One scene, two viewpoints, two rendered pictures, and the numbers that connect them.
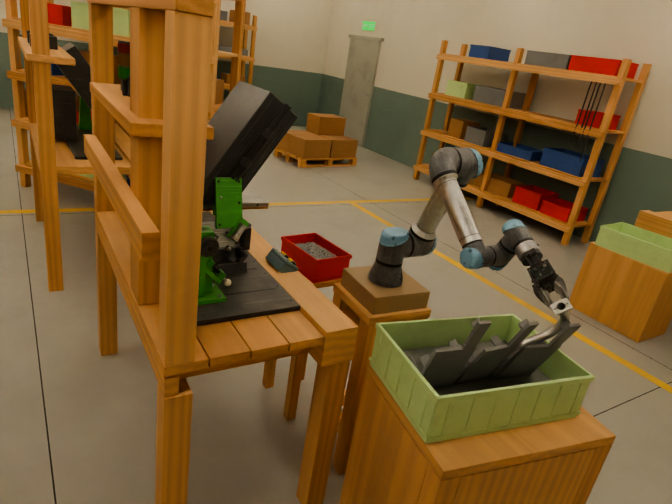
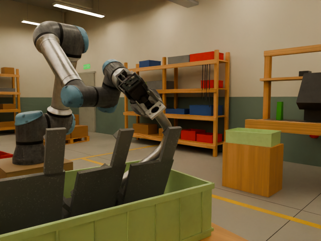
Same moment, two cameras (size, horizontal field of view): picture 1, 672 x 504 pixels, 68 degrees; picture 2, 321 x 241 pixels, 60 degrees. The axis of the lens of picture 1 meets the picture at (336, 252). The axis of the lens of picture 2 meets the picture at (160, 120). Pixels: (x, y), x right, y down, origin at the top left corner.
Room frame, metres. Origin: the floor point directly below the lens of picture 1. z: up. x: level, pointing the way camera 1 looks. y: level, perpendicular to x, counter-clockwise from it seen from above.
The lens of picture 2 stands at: (0.64, -0.58, 1.22)
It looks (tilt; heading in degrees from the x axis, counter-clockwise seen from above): 5 degrees down; 349
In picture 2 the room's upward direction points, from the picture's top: straight up
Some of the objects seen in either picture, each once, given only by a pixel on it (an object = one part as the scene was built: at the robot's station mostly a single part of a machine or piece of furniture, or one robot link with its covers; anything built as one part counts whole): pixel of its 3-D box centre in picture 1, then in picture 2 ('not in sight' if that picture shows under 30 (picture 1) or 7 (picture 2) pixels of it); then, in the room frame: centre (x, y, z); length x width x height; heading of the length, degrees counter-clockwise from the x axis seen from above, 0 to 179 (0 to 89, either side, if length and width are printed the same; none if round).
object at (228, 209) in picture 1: (226, 200); not in sight; (2.02, 0.49, 1.17); 0.13 x 0.12 x 0.20; 34
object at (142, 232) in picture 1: (112, 182); not in sight; (1.84, 0.89, 1.23); 1.30 x 0.05 x 0.09; 34
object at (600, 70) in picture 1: (507, 132); (169, 103); (7.38, -2.14, 1.10); 3.01 x 0.55 x 2.20; 35
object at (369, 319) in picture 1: (380, 299); not in sight; (2.01, -0.23, 0.83); 0.32 x 0.32 x 0.04; 31
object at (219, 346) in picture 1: (198, 341); not in sight; (2.04, 0.58, 0.44); 1.49 x 0.70 x 0.88; 34
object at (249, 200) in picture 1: (221, 201); not in sight; (2.17, 0.55, 1.11); 0.39 x 0.16 x 0.03; 124
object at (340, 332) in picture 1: (259, 263); not in sight; (2.20, 0.35, 0.82); 1.50 x 0.14 x 0.15; 34
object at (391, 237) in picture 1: (393, 244); (30, 125); (2.02, -0.24, 1.10); 0.13 x 0.12 x 0.14; 125
